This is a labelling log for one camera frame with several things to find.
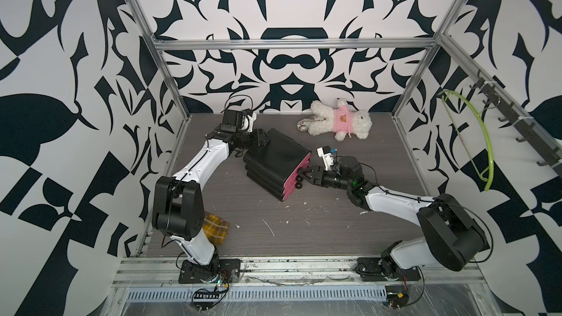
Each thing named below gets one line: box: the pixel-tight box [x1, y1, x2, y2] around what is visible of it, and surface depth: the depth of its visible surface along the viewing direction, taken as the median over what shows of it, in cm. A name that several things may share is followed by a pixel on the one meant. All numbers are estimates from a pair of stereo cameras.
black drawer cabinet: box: [242, 128, 312, 202], surface depth 85 cm
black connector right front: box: [384, 285, 410, 309], surface depth 73 cm
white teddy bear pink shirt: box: [296, 98, 373, 142], surface depth 110 cm
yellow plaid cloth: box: [202, 211, 230, 247], surface depth 84 cm
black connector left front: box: [191, 283, 230, 312], surface depth 72 cm
